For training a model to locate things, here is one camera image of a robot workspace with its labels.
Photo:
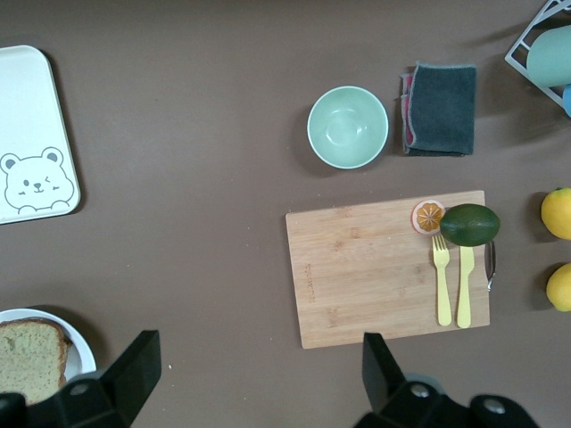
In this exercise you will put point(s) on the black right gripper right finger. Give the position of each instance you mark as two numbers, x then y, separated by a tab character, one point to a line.
383	383

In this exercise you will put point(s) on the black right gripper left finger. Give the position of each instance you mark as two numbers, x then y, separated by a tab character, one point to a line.
134	374

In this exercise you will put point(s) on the white round plate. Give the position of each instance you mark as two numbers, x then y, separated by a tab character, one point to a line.
82	356

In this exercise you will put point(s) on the brown bread slice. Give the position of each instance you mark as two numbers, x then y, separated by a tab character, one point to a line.
31	356
68	341

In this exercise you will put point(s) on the bamboo cutting board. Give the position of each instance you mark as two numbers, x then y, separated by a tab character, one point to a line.
357	276

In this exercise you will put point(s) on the yellow plastic fork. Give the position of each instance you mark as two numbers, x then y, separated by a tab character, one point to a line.
442	285

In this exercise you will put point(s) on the yellow plastic knife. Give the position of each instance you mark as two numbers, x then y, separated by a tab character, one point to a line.
465	290

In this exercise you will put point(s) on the toy orange slice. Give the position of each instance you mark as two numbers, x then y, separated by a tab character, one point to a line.
426	218

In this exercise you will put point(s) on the dark green avocado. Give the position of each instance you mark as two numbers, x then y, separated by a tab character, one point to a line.
469	225

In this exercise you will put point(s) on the yellow lemon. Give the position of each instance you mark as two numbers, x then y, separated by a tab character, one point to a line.
560	287
557	214

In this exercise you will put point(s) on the pale green bowl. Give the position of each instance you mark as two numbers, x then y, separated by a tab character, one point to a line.
348	127

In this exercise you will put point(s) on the pink cloth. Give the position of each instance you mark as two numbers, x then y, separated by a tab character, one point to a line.
405	120

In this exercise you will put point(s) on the cream bear print tray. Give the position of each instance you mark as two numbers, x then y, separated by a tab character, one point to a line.
31	125

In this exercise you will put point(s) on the dark grey cloth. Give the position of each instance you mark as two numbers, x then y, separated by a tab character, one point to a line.
441	111

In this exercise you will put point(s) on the light blue cup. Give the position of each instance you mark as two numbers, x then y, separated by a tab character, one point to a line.
567	100

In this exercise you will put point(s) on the pale green cup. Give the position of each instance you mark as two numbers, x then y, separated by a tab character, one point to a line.
551	55

